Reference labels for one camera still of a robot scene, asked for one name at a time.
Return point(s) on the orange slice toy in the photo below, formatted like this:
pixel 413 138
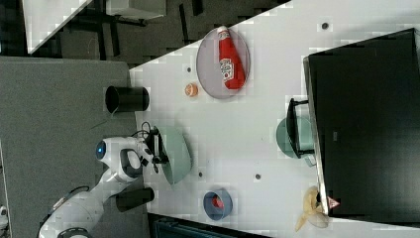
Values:
pixel 191 90

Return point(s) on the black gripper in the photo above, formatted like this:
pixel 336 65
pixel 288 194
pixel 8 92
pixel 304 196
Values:
pixel 155 145

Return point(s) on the green bowl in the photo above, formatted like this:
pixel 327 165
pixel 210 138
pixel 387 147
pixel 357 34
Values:
pixel 305 140

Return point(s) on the grey round plate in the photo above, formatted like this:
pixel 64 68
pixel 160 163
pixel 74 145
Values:
pixel 208 67

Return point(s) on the red ketchup bottle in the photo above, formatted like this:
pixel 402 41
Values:
pixel 230 63

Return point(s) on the blue bowl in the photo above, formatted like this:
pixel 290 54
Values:
pixel 214 213

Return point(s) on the black utensil holder cup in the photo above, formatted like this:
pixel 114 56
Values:
pixel 126 99

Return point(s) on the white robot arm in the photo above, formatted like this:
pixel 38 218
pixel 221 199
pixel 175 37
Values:
pixel 76 214

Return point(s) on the red strawberry toy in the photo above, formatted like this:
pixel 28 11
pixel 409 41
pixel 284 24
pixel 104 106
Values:
pixel 217 202

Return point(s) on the black cylinder cup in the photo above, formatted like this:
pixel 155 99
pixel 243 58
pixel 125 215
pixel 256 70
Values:
pixel 128 200

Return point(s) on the green plastic strainer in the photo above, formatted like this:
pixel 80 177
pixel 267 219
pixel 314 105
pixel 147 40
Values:
pixel 179 162

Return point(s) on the black microwave oven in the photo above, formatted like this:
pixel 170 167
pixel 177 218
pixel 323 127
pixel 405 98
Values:
pixel 364 103

